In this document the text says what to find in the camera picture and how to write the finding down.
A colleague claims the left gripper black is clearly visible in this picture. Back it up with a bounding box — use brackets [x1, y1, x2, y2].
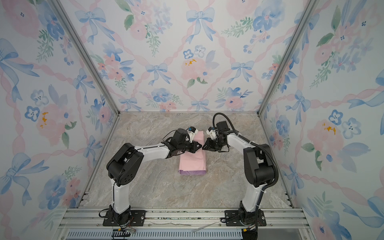
[178, 140, 203, 154]

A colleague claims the purple pink wrapping paper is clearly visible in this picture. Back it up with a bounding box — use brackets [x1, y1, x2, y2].
[179, 127, 207, 175]

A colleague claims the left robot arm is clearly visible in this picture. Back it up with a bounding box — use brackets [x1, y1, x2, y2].
[103, 140, 203, 227]

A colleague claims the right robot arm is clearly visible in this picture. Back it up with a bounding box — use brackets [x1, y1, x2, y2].
[203, 133, 279, 226]

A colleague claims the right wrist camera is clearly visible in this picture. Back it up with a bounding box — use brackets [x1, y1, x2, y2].
[206, 121, 230, 139]

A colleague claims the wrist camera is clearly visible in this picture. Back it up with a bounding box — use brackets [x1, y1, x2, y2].
[206, 121, 230, 139]
[173, 127, 199, 143]

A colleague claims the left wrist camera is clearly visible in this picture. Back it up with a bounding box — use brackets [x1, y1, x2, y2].
[173, 127, 199, 143]

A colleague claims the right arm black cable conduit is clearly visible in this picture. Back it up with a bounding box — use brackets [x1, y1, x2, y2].
[212, 112, 280, 193]

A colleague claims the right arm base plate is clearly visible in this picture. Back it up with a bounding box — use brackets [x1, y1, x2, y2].
[221, 209, 267, 227]

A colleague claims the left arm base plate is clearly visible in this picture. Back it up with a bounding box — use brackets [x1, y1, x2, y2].
[103, 209, 147, 227]

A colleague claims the right aluminium corner post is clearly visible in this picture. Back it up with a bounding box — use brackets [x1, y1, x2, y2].
[257, 0, 319, 118]

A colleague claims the aluminium corner post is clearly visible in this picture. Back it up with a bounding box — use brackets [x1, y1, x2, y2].
[257, 0, 319, 118]
[48, 0, 120, 116]

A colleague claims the vented cable duct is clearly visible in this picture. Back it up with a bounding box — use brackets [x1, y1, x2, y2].
[62, 229, 243, 240]

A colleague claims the aluminium frame rail front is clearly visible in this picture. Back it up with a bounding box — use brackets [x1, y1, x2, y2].
[59, 208, 310, 230]

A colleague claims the left aluminium corner post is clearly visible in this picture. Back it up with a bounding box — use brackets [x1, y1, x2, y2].
[48, 0, 120, 116]

